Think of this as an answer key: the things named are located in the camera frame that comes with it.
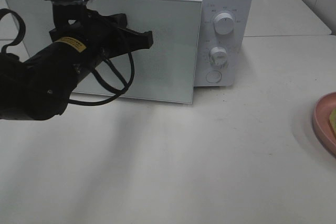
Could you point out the white microwave oven body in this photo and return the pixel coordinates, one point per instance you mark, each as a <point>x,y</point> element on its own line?
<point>144,14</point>

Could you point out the pink round plate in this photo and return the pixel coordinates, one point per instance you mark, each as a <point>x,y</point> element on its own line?
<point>320,122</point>

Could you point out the white microwave door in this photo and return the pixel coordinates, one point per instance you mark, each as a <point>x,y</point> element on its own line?
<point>165,72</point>

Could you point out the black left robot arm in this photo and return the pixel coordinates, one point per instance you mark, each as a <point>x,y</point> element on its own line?
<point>40,87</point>

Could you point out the white microwave knob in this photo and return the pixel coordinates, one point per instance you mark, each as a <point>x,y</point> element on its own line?
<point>224,23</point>
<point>218,56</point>

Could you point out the round white door-release button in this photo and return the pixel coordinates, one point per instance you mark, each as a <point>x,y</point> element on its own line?
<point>214,76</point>

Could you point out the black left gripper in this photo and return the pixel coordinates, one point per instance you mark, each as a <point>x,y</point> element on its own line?
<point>94,31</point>

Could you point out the sandwich with lettuce and cheese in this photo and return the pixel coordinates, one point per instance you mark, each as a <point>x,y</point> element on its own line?
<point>332,121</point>

